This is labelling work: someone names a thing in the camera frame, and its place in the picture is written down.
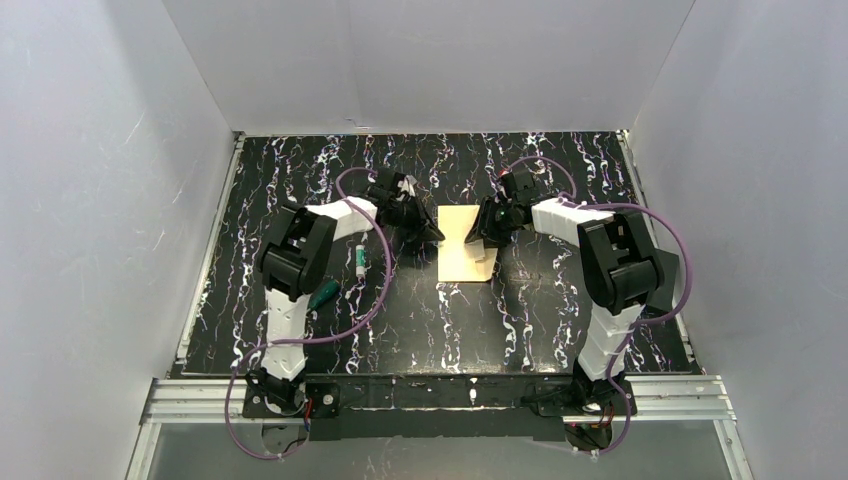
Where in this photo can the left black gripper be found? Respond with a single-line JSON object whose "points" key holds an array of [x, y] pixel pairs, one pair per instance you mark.
{"points": [[411, 216]]}

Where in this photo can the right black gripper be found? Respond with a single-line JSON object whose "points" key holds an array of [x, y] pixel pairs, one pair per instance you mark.
{"points": [[490, 221]]}

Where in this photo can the cream envelope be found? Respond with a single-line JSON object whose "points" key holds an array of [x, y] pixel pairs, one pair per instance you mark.
{"points": [[457, 261]]}

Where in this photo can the white green glue stick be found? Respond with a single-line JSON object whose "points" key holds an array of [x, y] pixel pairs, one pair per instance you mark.
{"points": [[360, 261]]}

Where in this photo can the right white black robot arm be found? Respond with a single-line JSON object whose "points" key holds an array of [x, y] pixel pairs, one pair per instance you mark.
{"points": [[622, 273]]}

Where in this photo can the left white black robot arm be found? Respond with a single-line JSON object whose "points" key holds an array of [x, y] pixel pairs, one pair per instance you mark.
{"points": [[294, 259]]}

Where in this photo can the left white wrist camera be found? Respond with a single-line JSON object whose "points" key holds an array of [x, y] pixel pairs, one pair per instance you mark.
{"points": [[407, 186]]}

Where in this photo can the green handled screwdriver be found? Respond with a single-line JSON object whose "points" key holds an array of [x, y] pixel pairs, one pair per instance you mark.
{"points": [[323, 294]]}

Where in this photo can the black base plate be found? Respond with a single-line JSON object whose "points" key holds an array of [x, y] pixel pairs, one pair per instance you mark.
{"points": [[522, 422]]}

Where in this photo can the aluminium frame rail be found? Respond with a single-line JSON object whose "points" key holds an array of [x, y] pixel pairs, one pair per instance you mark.
{"points": [[208, 401]]}

